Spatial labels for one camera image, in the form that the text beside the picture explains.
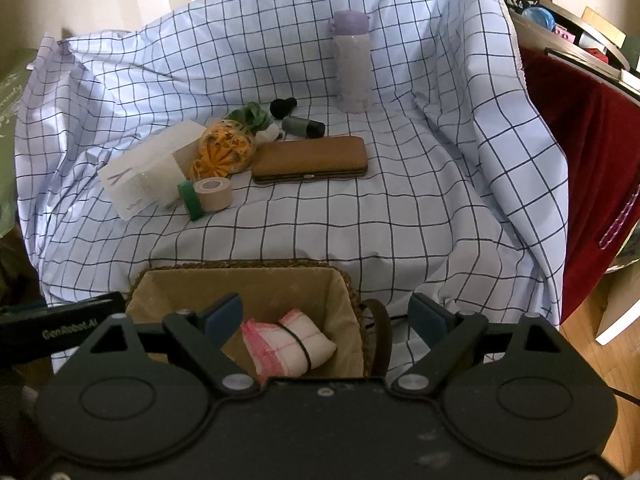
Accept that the beige tape roll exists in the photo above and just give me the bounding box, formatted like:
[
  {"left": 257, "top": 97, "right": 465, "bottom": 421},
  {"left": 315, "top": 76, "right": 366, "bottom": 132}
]
[{"left": 194, "top": 177, "right": 233, "bottom": 212}]

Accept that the cluttered side shelf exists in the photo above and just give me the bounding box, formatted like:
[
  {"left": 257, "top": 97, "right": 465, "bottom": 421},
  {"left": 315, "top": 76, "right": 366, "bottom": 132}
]
[{"left": 509, "top": 0, "right": 639, "bottom": 101}]

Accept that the green fabric scrunchie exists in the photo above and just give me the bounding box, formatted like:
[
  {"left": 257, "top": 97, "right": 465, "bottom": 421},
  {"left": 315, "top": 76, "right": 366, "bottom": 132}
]
[{"left": 226, "top": 102, "right": 272, "bottom": 134}]

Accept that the white cardboard box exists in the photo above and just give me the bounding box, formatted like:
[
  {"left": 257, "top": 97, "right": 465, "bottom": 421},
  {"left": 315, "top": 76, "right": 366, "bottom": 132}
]
[{"left": 98, "top": 120, "right": 205, "bottom": 220}]

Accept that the pink white folded cloth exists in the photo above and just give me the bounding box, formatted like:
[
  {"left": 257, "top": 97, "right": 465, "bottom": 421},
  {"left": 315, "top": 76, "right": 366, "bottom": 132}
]
[{"left": 241, "top": 309, "right": 337, "bottom": 382}]

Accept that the purple lidded water bottle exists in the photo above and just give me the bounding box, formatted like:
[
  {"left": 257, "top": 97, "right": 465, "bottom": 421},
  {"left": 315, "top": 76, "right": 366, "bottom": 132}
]
[{"left": 331, "top": 10, "right": 373, "bottom": 114}]

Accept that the dark red cloth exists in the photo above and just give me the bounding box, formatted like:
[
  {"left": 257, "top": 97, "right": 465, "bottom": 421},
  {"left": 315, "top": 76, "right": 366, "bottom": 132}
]
[{"left": 521, "top": 47, "right": 639, "bottom": 321}]

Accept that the woven lined basket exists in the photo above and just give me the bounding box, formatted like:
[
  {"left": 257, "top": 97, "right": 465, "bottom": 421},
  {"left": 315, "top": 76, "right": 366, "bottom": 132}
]
[{"left": 126, "top": 260, "right": 393, "bottom": 377}]

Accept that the grey black cylinder bottle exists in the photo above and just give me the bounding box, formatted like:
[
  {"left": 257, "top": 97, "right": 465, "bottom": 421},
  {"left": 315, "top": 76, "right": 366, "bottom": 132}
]
[{"left": 281, "top": 116, "right": 326, "bottom": 139}]

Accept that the orange crochet flower pouch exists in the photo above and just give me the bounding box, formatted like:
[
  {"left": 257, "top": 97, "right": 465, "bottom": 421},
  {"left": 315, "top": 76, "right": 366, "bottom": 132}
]
[{"left": 190, "top": 119, "right": 256, "bottom": 181}]

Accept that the green tape roll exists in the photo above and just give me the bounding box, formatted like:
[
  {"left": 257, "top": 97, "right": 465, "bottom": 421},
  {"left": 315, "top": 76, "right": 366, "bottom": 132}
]
[{"left": 177, "top": 180, "right": 205, "bottom": 221}]

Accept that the black dropper cap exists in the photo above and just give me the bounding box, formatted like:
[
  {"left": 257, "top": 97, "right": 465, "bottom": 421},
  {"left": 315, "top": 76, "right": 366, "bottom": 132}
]
[{"left": 269, "top": 98, "right": 297, "bottom": 120}]

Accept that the blue checkered cloth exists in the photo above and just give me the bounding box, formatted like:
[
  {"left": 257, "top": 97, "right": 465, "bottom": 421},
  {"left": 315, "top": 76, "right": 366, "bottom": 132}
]
[{"left": 15, "top": 0, "right": 572, "bottom": 376}]

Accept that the brown leather case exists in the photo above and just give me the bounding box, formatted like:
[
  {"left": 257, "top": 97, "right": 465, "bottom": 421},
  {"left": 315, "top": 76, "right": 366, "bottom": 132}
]
[{"left": 250, "top": 136, "right": 369, "bottom": 184}]

